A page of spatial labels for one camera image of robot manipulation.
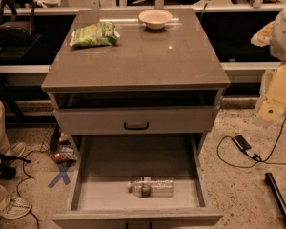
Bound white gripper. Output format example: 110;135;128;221
251;22;286;121

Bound clear plastic water bottle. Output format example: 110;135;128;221
127;176;174;198

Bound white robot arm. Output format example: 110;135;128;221
251;8;286;121

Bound grey cabinet with counter top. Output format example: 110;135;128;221
42;9;230;148

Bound closed grey upper drawer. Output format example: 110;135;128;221
54;106;219;135

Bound open grey middle drawer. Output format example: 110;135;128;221
53;134;222;229

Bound black power adapter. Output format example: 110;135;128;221
232;135;251;152

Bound white bowl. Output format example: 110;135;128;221
138;9;173;30

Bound green chip bag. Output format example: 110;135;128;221
70;22;120;48

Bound black pole on floor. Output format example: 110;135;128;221
265;173;286;223

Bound blue tape cross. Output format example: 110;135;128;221
48;160;75;188

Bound black chair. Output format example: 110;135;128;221
0;0;39;60

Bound white sneaker far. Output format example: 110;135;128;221
10;142;26;157

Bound white sneaker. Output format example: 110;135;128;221
10;142;26;157
0;196;31;219

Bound white sneaker near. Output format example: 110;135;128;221
0;196;31;219

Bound black floor cable right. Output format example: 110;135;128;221
216;100;286;170

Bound black floor cable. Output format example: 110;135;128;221
14;149;51;229
216;100;286;170

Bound black drawer handle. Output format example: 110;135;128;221
123;122;150;130

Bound wire basket with items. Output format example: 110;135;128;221
40;122;77;163

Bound black floor cable left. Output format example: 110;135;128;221
14;149;51;229

